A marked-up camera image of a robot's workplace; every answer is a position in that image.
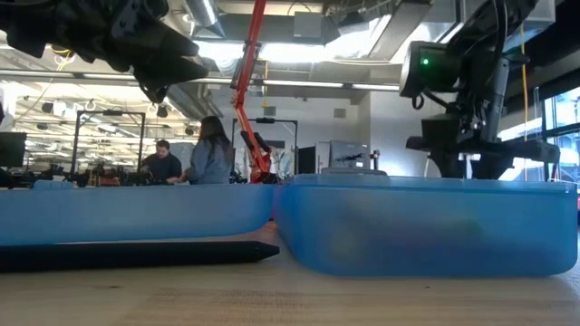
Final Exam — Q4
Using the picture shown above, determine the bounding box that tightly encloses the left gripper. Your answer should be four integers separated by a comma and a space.
44, 0, 210, 104

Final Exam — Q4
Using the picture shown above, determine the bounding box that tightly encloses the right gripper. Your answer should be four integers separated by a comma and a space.
404, 53, 562, 180

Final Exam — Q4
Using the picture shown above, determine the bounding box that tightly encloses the blue plastic supply box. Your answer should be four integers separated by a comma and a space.
0, 174, 579, 278

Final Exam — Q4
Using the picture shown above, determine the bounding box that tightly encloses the black marker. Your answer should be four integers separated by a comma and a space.
0, 240, 281, 273

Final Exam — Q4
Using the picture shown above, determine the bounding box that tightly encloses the red desk lamp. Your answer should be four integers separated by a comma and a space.
229, 0, 274, 185

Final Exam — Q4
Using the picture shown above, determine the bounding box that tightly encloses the person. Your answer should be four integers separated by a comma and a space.
140, 139, 184, 186
177, 115, 236, 186

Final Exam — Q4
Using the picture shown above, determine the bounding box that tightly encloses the ceiling light strip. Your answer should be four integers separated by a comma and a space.
0, 68, 401, 93

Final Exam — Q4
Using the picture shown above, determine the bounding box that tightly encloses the black monitor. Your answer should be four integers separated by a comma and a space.
0, 130, 27, 168
297, 145, 317, 176

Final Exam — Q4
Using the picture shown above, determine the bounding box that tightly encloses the silver ventilation duct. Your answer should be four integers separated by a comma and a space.
183, 0, 226, 37

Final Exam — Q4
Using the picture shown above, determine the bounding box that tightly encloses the black window frame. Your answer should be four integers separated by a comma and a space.
541, 85, 580, 182

